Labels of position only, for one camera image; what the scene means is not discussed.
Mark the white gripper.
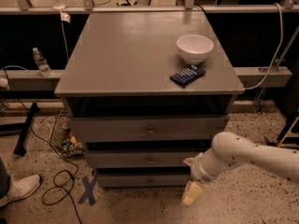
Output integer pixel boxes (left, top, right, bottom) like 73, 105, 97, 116
181, 151, 226, 205

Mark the grey drawer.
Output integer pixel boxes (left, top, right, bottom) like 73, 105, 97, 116
69, 115, 228, 143
97, 173, 191, 188
84, 148, 206, 169

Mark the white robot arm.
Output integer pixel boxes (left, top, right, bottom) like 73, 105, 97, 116
182, 132, 299, 205

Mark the grey bottom drawer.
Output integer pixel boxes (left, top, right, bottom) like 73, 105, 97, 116
97, 173, 191, 188

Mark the grey top drawer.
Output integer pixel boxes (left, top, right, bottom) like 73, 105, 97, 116
69, 115, 228, 143

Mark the grey drawer cabinet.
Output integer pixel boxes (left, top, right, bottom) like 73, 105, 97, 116
55, 11, 244, 178

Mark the dark blue snack packet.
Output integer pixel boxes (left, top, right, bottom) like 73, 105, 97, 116
170, 64, 206, 88

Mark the white bowl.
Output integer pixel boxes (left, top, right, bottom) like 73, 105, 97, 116
177, 35, 214, 64

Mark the white sneaker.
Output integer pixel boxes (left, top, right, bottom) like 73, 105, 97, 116
0, 175, 42, 207

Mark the black stand leg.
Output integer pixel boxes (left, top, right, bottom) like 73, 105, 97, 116
14, 103, 39, 156

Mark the clear plastic water bottle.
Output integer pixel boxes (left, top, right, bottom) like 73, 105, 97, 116
33, 48, 51, 77

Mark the white cable right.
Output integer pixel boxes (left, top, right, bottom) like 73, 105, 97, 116
244, 2, 284, 91

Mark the wire basket with items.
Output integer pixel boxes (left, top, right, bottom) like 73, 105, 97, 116
50, 113, 84, 158

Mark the black floor cable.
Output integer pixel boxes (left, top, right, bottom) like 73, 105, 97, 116
0, 68, 83, 224

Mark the white lamp with cord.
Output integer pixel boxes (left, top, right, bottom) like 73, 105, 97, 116
53, 0, 71, 58

